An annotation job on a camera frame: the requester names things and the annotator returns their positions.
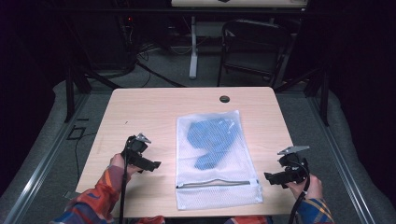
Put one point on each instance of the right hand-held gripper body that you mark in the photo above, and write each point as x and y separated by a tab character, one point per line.
295	168

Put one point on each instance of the short black tape strip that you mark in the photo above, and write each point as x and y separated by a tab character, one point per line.
82	119

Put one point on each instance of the grey metal bracket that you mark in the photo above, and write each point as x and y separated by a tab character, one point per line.
70	195

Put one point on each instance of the person's right hand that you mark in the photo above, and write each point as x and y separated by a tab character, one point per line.
313	188

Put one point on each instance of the white mesh laundry bag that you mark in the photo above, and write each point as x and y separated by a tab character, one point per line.
218	196

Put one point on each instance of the white desk leg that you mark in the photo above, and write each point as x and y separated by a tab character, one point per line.
193	46

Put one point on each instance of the black folding chair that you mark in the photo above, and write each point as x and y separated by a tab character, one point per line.
249	34

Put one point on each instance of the dark curtain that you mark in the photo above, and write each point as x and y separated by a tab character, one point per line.
21	77
367	77

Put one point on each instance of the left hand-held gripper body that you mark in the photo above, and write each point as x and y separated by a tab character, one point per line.
135	149

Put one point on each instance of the black computer tower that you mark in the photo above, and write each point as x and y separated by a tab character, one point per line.
102	40

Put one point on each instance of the aluminium floor rail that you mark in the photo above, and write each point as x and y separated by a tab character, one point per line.
43	158
339	158

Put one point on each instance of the black metal frame post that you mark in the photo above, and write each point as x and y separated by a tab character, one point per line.
325	96
69	93

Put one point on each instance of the blue cloth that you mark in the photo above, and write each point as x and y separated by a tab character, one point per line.
211	137

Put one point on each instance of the person's left hand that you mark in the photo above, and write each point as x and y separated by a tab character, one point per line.
118	160

